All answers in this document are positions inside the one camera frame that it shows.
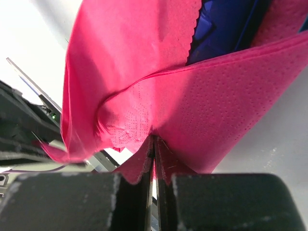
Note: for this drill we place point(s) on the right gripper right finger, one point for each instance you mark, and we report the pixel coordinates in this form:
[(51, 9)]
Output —
[(188, 201)]

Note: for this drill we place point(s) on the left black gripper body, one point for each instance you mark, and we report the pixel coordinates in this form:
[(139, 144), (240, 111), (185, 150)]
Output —
[(24, 126)]

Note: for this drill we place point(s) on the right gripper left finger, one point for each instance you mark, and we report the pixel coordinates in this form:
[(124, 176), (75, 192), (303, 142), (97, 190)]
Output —
[(81, 201)]

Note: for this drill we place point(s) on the pink paper napkin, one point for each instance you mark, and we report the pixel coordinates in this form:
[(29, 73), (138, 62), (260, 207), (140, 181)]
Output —
[(126, 78)]

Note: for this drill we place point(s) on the blue metallic fork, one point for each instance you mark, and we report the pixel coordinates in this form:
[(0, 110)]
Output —
[(224, 26)]

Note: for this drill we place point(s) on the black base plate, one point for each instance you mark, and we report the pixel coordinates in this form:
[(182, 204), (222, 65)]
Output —
[(80, 140)]

